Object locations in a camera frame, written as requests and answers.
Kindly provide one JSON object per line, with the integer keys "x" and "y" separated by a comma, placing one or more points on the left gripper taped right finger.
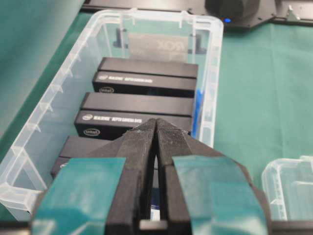
{"x": 204, "y": 192}

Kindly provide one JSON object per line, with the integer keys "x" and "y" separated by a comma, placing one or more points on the top black RealSense box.
{"x": 134, "y": 76}

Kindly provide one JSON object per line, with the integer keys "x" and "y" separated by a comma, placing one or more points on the clear plastic box lid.
{"x": 288, "y": 185}

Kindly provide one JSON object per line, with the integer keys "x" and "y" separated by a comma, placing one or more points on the bottom black RealSense box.
{"x": 80, "y": 154}

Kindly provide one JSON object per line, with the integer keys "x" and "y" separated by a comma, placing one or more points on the clear plastic storage box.
{"x": 25, "y": 171}

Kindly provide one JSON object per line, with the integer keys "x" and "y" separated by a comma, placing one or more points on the black realsense box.
{"x": 134, "y": 76}
{"x": 80, "y": 154}
{"x": 109, "y": 116}

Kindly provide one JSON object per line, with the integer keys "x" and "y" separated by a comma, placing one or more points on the middle black RealSense box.
{"x": 109, "y": 116}

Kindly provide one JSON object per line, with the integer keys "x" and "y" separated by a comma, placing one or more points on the green table mat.
{"x": 265, "y": 95}

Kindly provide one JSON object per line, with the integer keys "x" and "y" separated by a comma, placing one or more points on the blue sheet in box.
{"x": 197, "y": 112}

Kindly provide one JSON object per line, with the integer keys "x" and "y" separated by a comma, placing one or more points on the black aluminium frame rail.
{"x": 298, "y": 12}

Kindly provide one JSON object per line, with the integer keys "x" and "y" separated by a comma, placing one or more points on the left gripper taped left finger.
{"x": 106, "y": 193}

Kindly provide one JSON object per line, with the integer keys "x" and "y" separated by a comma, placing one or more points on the black right robot arm base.
{"x": 236, "y": 14}

